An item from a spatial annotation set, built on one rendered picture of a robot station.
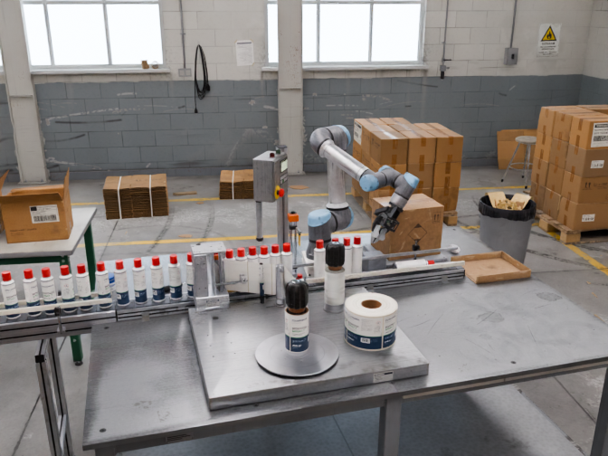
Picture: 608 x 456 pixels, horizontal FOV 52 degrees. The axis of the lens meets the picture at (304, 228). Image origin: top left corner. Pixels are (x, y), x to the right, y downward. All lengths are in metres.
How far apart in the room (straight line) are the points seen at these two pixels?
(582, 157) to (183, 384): 4.52
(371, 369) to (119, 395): 0.88
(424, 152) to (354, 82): 2.29
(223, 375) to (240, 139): 6.04
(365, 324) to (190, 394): 0.67
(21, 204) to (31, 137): 4.44
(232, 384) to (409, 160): 4.23
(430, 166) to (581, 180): 1.35
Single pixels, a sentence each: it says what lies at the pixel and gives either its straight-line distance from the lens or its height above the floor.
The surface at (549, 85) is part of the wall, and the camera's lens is 9.10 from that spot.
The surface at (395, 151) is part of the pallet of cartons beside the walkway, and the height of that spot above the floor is 0.77.
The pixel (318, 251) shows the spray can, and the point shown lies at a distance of 2.85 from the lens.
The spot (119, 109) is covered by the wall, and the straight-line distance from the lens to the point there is 8.12.
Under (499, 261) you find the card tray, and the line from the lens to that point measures 3.44.
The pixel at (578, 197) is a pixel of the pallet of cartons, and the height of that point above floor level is 0.46.
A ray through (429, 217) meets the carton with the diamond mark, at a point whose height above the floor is 1.06.
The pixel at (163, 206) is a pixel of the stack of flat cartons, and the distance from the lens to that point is 6.69.
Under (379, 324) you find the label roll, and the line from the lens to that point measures 2.36.
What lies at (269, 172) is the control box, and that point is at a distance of 2.70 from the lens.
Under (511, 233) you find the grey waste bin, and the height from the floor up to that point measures 0.42.
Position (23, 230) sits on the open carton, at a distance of 4.00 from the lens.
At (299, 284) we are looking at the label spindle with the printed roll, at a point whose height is 1.18.
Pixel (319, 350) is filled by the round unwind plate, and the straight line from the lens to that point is 2.37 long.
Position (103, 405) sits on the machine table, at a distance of 2.30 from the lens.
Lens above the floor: 2.11
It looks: 20 degrees down
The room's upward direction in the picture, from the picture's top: straight up
